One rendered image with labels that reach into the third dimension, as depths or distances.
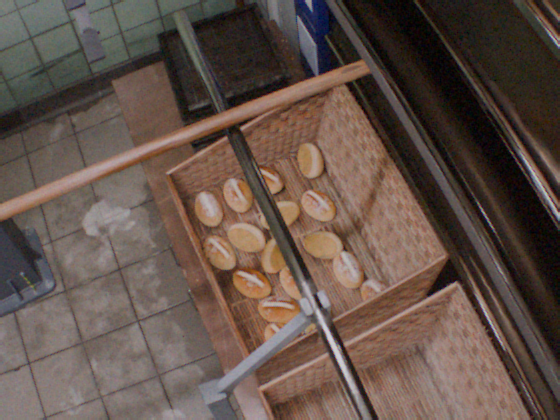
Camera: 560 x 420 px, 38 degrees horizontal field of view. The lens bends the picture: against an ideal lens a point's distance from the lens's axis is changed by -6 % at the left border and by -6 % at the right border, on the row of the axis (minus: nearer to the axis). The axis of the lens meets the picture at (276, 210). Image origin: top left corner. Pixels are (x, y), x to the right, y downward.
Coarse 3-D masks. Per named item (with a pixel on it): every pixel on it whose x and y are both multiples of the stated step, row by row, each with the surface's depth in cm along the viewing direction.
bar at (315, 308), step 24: (192, 48) 171; (216, 96) 164; (240, 144) 158; (264, 192) 153; (264, 216) 151; (288, 240) 148; (288, 264) 146; (312, 288) 143; (312, 312) 141; (288, 336) 147; (336, 336) 139; (264, 360) 152; (336, 360) 137; (216, 384) 158; (360, 384) 134; (216, 408) 161; (360, 408) 132
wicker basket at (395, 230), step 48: (336, 96) 208; (288, 144) 220; (336, 144) 214; (192, 192) 220; (336, 192) 219; (384, 192) 198; (192, 240) 216; (384, 240) 203; (432, 240) 182; (336, 288) 206; (240, 336) 187
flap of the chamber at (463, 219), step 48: (384, 0) 143; (384, 48) 136; (432, 48) 137; (432, 96) 131; (480, 144) 127; (480, 192) 122; (528, 192) 123; (480, 240) 118; (528, 240) 118; (528, 288) 114; (528, 336) 111
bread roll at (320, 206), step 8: (312, 192) 214; (320, 192) 214; (304, 200) 214; (312, 200) 212; (320, 200) 212; (328, 200) 213; (304, 208) 215; (312, 208) 212; (320, 208) 212; (328, 208) 212; (312, 216) 214; (320, 216) 212; (328, 216) 212
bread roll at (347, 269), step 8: (336, 256) 206; (344, 256) 204; (352, 256) 205; (336, 264) 205; (344, 264) 203; (352, 264) 203; (336, 272) 205; (344, 272) 203; (352, 272) 202; (360, 272) 203; (344, 280) 203; (352, 280) 202; (360, 280) 203
